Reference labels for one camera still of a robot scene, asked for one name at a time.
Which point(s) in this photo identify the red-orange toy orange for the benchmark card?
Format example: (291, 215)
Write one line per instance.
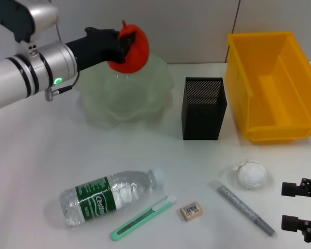
(140, 52)

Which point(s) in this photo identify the white paper ball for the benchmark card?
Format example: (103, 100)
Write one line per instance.
(250, 176)

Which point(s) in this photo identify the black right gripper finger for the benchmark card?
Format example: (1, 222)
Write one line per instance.
(290, 223)
(290, 189)

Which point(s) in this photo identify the yellow plastic bin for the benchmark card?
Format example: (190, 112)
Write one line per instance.
(272, 85)

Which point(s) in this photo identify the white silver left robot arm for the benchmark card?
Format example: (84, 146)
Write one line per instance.
(15, 75)

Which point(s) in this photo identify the beige barcode eraser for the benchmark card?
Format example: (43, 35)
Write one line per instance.
(191, 210)

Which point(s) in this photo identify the mint green utility knife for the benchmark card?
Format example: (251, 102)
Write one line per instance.
(145, 214)

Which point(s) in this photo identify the black mesh pen holder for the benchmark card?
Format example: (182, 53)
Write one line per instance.
(202, 122)

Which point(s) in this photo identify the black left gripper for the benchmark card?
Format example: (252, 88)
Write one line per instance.
(93, 49)

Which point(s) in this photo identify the grey marker pen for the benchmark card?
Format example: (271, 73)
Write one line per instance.
(238, 205)

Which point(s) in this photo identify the clear green-label water bottle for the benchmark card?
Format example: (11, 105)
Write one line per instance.
(106, 197)

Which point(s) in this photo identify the translucent green fruit bowl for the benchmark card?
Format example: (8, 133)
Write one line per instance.
(124, 103)

